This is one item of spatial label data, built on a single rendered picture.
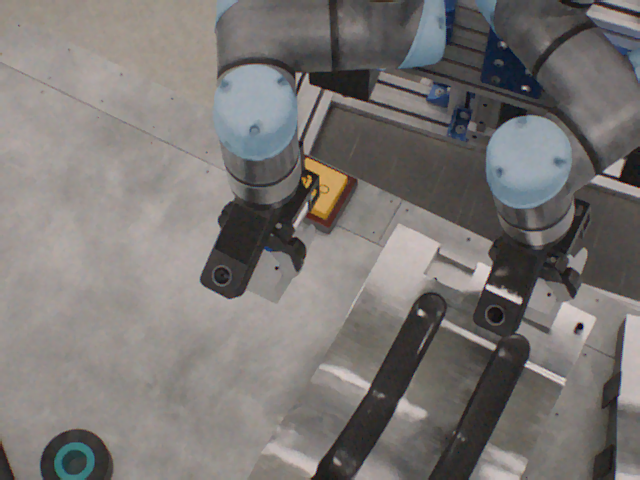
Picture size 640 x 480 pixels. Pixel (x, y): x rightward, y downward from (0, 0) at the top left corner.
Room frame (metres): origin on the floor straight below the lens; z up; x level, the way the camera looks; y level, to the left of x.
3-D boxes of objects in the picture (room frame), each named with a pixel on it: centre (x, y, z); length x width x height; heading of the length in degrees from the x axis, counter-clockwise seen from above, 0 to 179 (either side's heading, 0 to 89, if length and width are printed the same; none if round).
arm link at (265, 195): (0.58, 0.06, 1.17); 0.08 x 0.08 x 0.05
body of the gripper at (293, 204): (0.59, 0.06, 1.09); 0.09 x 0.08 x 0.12; 150
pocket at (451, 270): (0.57, -0.15, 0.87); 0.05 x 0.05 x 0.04; 60
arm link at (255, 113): (0.58, 0.06, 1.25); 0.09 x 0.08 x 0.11; 1
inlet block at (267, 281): (0.60, 0.05, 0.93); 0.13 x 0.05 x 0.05; 150
